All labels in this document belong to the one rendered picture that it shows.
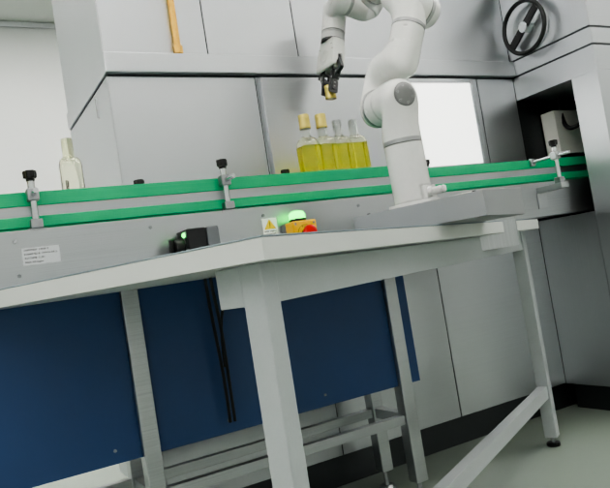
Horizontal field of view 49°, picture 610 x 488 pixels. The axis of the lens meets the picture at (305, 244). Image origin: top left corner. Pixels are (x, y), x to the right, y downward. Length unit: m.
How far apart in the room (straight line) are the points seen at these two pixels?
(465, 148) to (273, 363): 1.73
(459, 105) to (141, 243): 1.43
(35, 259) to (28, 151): 3.44
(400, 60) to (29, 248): 0.96
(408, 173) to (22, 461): 1.07
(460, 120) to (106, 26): 1.30
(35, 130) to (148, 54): 3.03
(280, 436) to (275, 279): 0.23
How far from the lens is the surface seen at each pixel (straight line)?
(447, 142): 2.52
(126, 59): 2.03
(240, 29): 2.23
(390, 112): 1.63
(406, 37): 1.72
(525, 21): 2.80
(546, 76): 2.77
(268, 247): 0.92
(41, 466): 1.61
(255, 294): 0.97
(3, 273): 1.56
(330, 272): 1.14
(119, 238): 1.61
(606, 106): 2.62
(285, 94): 2.18
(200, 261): 0.98
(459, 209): 1.49
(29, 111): 5.06
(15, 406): 1.59
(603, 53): 2.69
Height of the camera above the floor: 0.69
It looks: 3 degrees up
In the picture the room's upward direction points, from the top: 9 degrees counter-clockwise
